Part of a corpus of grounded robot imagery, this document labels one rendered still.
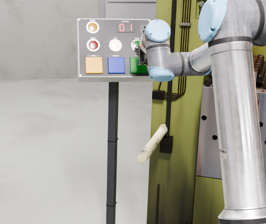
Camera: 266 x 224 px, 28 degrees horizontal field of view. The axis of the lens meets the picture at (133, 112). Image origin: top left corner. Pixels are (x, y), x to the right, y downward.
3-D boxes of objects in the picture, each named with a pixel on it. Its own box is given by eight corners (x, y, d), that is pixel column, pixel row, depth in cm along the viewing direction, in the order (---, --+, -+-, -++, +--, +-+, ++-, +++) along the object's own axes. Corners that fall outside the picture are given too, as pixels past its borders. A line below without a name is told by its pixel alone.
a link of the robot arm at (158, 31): (148, 43, 192) (145, 17, 194) (142, 54, 204) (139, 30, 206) (173, 42, 194) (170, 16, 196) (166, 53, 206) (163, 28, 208)
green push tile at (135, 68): (147, 73, 239) (146, 57, 241) (130, 73, 239) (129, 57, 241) (146, 74, 241) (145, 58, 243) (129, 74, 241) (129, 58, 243)
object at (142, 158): (147, 165, 237) (147, 154, 235) (135, 164, 238) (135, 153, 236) (168, 134, 277) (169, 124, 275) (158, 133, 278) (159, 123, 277)
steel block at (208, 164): (276, 187, 249) (288, 95, 235) (195, 175, 258) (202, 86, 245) (280, 146, 300) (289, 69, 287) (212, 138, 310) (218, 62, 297)
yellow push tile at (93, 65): (102, 73, 237) (102, 57, 238) (85, 73, 236) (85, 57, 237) (102, 74, 238) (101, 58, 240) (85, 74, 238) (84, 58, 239)
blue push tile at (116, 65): (125, 73, 238) (124, 57, 240) (108, 73, 237) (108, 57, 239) (124, 74, 240) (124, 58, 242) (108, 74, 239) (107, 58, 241)
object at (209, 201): (265, 274, 263) (276, 187, 249) (189, 260, 273) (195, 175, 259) (270, 221, 314) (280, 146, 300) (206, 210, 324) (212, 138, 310)
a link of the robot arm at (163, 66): (183, 75, 194) (179, 43, 196) (153, 76, 190) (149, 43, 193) (175, 82, 202) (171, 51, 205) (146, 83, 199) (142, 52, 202)
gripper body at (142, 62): (137, 66, 221) (141, 56, 209) (135, 46, 222) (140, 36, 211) (155, 66, 222) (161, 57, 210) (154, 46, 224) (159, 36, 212)
